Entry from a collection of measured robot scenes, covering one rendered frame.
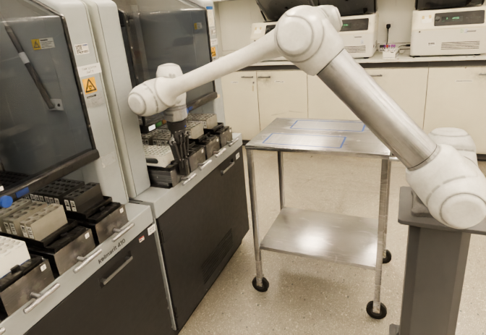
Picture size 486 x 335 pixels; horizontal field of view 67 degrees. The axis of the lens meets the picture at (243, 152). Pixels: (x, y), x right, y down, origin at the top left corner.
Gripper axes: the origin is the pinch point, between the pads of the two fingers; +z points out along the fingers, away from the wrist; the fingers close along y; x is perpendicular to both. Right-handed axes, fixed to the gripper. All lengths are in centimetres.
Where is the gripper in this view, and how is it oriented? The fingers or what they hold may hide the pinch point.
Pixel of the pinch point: (183, 166)
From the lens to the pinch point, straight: 153.5
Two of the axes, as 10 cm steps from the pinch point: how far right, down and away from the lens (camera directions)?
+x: 9.2, 0.7, -3.9
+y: -3.9, 3.6, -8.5
